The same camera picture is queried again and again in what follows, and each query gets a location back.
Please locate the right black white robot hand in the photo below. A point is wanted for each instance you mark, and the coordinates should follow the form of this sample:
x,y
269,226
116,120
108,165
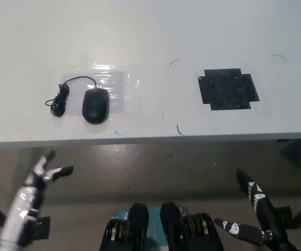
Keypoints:
x,y
264,206

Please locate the black computer mouse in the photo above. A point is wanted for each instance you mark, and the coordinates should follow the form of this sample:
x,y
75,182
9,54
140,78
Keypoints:
x,y
95,105

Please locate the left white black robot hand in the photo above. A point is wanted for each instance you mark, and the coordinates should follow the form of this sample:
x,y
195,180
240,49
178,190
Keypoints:
x,y
22,204

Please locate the clear plastic tape sheet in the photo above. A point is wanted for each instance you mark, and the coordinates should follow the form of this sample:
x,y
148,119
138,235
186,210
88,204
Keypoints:
x,y
116,83

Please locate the black tape patch on table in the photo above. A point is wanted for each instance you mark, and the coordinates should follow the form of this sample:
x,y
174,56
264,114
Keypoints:
x,y
227,89

